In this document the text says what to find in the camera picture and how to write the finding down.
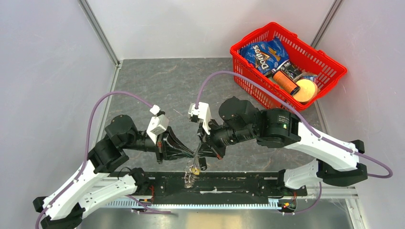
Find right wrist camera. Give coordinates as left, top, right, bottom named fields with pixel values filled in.
left=188, top=102, right=212, bottom=135

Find slotted cable duct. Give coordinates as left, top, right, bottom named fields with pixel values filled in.
left=104, top=198, right=282, bottom=210

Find round yellow sponge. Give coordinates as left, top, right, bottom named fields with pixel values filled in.
left=293, top=79, right=320, bottom=104

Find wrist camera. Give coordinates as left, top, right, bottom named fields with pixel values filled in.
left=146, top=104, right=169, bottom=144
left=188, top=102, right=212, bottom=135

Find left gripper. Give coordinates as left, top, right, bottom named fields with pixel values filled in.
left=122, top=125, right=195, bottom=164

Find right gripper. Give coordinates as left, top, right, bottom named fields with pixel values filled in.
left=195, top=116, right=256, bottom=160

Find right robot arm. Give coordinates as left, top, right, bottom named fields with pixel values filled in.
left=188, top=97, right=368, bottom=195

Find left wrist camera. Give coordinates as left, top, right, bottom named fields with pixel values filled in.
left=146, top=104, right=169, bottom=144

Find purple cable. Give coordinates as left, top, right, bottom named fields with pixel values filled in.
left=194, top=71, right=394, bottom=179
left=34, top=91, right=156, bottom=229

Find blue Doritos chip bag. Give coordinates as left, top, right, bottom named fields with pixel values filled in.
left=240, top=37, right=289, bottom=75

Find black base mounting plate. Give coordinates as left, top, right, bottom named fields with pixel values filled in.
left=134, top=172, right=308, bottom=205

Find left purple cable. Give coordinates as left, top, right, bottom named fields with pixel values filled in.
left=34, top=91, right=156, bottom=229

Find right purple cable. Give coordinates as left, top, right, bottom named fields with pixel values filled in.
left=194, top=71, right=394, bottom=179

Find orange cylindrical can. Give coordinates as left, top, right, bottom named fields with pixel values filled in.
left=272, top=70, right=300, bottom=95

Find black snack packet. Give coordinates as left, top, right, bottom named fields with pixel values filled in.
left=278, top=60, right=302, bottom=81

